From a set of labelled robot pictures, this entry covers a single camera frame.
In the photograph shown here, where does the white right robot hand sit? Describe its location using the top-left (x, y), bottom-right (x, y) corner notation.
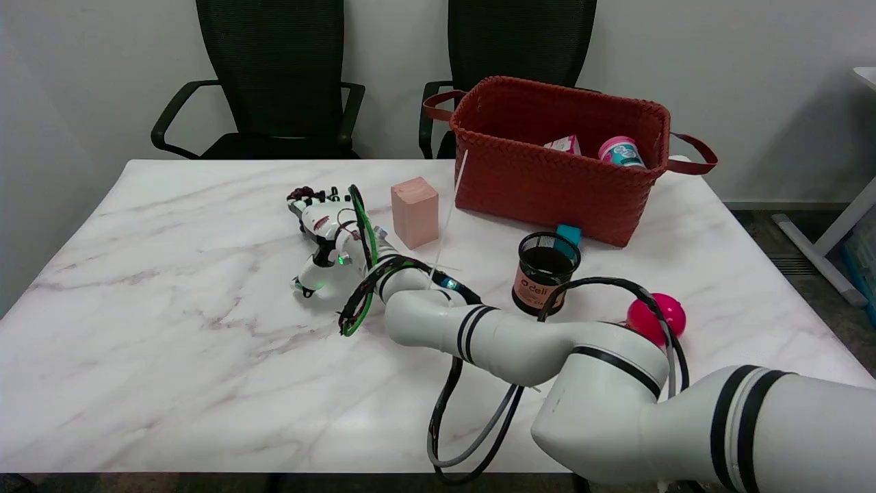
top-left (287, 186), bottom-right (396, 300)

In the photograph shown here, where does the wooden rectangular block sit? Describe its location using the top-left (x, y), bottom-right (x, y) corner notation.
top-left (391, 177), bottom-right (440, 250)

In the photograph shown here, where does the white zip tie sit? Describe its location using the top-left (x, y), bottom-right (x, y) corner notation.
top-left (428, 149), bottom-right (469, 289)

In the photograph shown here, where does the black mesh office chair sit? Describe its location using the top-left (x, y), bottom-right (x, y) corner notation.
top-left (151, 0), bottom-right (365, 160)
top-left (419, 0), bottom-right (597, 160)

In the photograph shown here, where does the black mesh pen cup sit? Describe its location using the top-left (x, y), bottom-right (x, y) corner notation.
top-left (512, 232), bottom-right (582, 317)

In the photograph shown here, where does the red woven basket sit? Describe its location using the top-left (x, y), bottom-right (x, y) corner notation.
top-left (423, 76), bottom-right (719, 248)

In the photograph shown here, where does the pink and teal can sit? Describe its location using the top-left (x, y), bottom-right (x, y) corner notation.
top-left (598, 136), bottom-right (646, 169)

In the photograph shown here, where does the pink ball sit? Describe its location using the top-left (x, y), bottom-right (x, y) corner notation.
top-left (626, 293), bottom-right (686, 346)

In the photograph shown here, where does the white desk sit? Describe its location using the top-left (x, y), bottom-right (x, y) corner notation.
top-left (773, 66), bottom-right (876, 307)

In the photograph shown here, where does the blue storage bin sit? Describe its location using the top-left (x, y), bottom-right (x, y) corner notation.
top-left (843, 226), bottom-right (876, 305)

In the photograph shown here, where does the green robot cable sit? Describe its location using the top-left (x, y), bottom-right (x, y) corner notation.
top-left (340, 185), bottom-right (381, 338)

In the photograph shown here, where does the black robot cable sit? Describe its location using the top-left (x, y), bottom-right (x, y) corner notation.
top-left (537, 277), bottom-right (691, 398)
top-left (428, 356), bottom-right (525, 485)

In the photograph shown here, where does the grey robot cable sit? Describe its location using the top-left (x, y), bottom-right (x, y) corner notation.
top-left (428, 383), bottom-right (518, 469)

